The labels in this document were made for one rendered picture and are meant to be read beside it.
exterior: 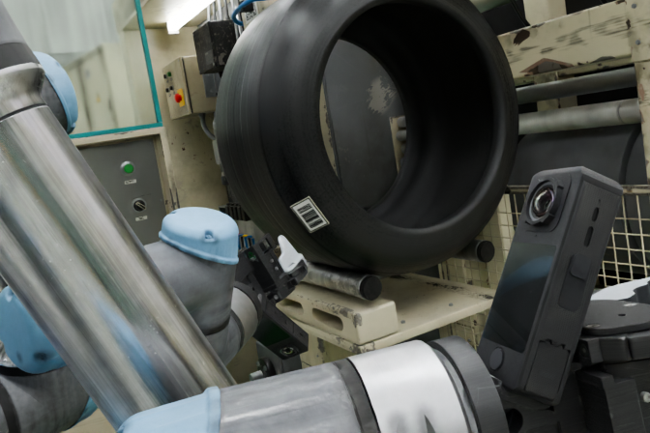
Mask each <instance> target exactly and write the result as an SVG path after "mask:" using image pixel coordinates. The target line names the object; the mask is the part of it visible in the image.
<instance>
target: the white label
mask: <svg viewBox="0 0 650 433"><path fill-rule="evenodd" d="M290 208H291V209H292V210H293V212H294V213H295V214H296V216H297V217H298V218H299V219H300V220H301V221H302V222H303V224H304V225H305V226H306V228H307V229H308V230H309V231H310V233H311V232H313V231H315V230H317V229H319V228H321V227H323V226H325V225H327V224H329V221H328V220H327V219H326V217H325V216H324V215H323V214H322V213H321V212H320V210H319V209H318V208H317V206H316V205H315V204H314V202H313V201H312V200H311V198H310V197H309V196H308V197H307V198H305V199H303V200H301V201H299V202H297V203H295V204H294V205H292V206H290Z"/></svg>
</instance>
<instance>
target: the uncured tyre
mask: <svg viewBox="0 0 650 433"><path fill-rule="evenodd" d="M338 40H343V41H346V42H349V43H353V44H355V45H357V46H359V47H361V48H362V49H363V50H364V51H366V52H367V53H368V54H370V55H371V56H372V57H373V58H374V59H375V60H376V61H377V62H378V63H379V64H380V65H381V66H382V67H383V68H384V70H385V71H386V72H387V74H388V75H389V76H390V77H391V79H392V80H393V82H394V84H395V86H396V88H397V90H398V92H399V96H400V99H401V103H402V106H403V110H404V115H405V123H406V144H405V151H404V156H403V160H402V164H401V167H400V170H399V173H398V175H397V177H396V179H395V181H394V182H393V184H392V186H391V187H390V189H389V190H388V191H387V193H386V194H385V195H384V196H383V197H382V198H381V199H380V200H379V201H378V202H377V203H376V204H375V205H374V206H372V207H371V208H370V209H368V210H367V211H366V210H365V209H363V208H362V207H361V206H360V205H359V204H358V203H357V202H356V201H355V200H354V199H353V198H352V197H351V196H350V194H349V193H348V192H347V191H346V189H345V188H344V186H343V185H342V183H341V182H340V180H339V178H338V176H337V174H336V173H335V171H334V168H333V166H332V164H331V162H330V160H329V158H328V155H327V152H326V148H325V145H324V141H323V136H322V131H321V125H320V111H319V105H320V91H321V84H322V79H323V74H324V72H325V68H326V65H327V62H328V59H329V57H330V55H331V52H332V50H333V48H334V46H335V44H336V43H337V41H338ZM215 123H216V138H217V145H218V151H219V156H220V160H221V163H222V169H223V172H224V175H225V177H226V180H227V181H228V183H229V186H230V188H231V190H232V192H233V194H234V195H235V197H236V199H237V201H238V202H239V204H240V205H241V207H242V208H243V210H244V211H245V212H246V214H247V215H248V216H249V217H250V219H251V220H252V221H253V222H254V224H255V225H256V226H257V227H258V228H259V229H260V230H261V231H262V232H263V233H264V234H265V235H266V234H267V233H269V234H270V236H271V237H272V239H273V241H274V242H275V243H276V244H277V245H280V244H279V241H278V237H279V236H280V235H283V236H285V238H286V239H287V240H288V241H289V242H290V244H291V245H292V246H293V247H294V249H295V250H296V251H297V252H298V253H301V254H303V256H304V258H305V259H307V260H310V261H312V262H315V263H319V264H324V265H328V266H333V267H337V268H342V269H346V270H350V271H354V272H358V273H363V274H374V275H399V274H410V273H414V272H418V271H420V270H424V269H427V268H430V267H433V266H436V265H438V264H440V263H442V262H444V261H446V260H448V259H450V258H451V257H453V256H455V255H456V254H457V253H459V252H460V251H462V250H463V249H464V248H465V247H467V246H468V245H469V244H470V243H471V242H472V241H473V240H474V239H475V238H476V237H477V236H478V235H479V234H480V233H481V231H482V230H483V229H484V228H485V226H486V225H487V224H488V222H489V220H490V219H491V217H492V216H493V214H494V212H495V211H496V209H497V207H498V205H499V203H500V201H501V199H502V197H503V194H504V192H505V189H506V187H507V184H508V182H509V179H510V177H511V174H512V170H513V167H514V163H515V159H516V154H517V143H518V129H519V117H518V103H517V90H516V85H515V82H514V78H513V74H512V71H511V67H510V65H509V62H508V59H507V57H506V54H505V52H504V50H503V47H502V45H501V43H500V42H499V40H498V39H497V37H496V35H495V33H494V32H493V30H492V29H491V27H490V26H489V24H488V22H487V21H486V19H485V18H484V17H483V15H482V14H481V13H480V11H479V10H478V9H477V8H476V6H475V5H474V4H473V3H472V2H471V1H470V0H278V1H276V2H274V3H273V4H271V5H270V6H269V7H267V8H266V9H265V10H264V11H262V12H261V13H260V14H259V15H258V16H257V17H256V18H255V19H254V20H253V21H252V22H251V23H250V24H249V26H248V27H247V28H246V29H245V31H244V32H243V33H242V35H241V36H240V38H239V39H238V41H237V43H236V44H235V45H234V47H233V49H232V51H231V53H230V55H229V57H228V60H227V62H226V65H225V68H224V71H223V73H222V79H221V82H220V87H219V91H218V96H217V103H216V118H215ZM308 196H309V197H310V198H311V200H312V201H313V202H314V204H315V205H316V206H317V208H318V209H319V210H320V212H321V213H322V214H323V215H324V216H325V217H326V219H327V220H328V221H329V224H327V225H325V226H323V227H321V228H319V229H317V230H315V231H313V232H311V233H310V231H309V230H308V229H307V228H306V226H305V225H304V224H303V222H302V221H301V220H300V219H299V218H298V217H297V216H296V214H295V213H294V212H293V210H292V209H291V208H290V206H292V205H294V204H295V203H297V202H299V201H301V200H303V199H305V198H307V197H308Z"/></svg>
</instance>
